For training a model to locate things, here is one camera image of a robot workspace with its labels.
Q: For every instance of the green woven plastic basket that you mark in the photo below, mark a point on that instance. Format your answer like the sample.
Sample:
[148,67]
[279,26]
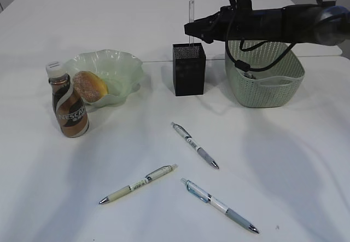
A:
[271,88]

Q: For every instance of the clear plastic ruler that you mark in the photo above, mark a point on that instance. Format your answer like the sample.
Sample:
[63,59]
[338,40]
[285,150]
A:
[191,18]

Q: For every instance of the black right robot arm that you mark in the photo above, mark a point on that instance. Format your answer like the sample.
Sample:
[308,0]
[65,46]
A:
[323,23]

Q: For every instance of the black mesh pen holder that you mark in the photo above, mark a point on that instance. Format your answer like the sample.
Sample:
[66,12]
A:
[189,65]

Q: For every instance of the brown Nescafe coffee bottle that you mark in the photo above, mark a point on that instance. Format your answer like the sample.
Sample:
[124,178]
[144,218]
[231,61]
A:
[67,104]

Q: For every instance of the grey grip pen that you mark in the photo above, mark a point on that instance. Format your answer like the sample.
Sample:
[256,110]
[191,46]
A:
[199,150]

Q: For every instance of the blue clear grey-grip pen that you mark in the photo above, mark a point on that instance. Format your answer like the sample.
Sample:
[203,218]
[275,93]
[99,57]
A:
[214,202]

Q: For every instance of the sugared bread bun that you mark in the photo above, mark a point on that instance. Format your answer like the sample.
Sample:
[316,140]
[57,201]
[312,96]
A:
[89,86]

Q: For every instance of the green wavy glass plate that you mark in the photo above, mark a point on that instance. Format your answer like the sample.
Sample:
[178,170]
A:
[121,72]

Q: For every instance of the paper ball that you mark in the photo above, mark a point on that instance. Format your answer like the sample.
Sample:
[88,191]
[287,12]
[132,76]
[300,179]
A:
[249,75]

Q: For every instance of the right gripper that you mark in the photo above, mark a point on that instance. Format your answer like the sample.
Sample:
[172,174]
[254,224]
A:
[238,24]

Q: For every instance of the beige grip pen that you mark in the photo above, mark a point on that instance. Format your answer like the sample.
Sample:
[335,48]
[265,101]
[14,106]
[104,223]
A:
[160,172]

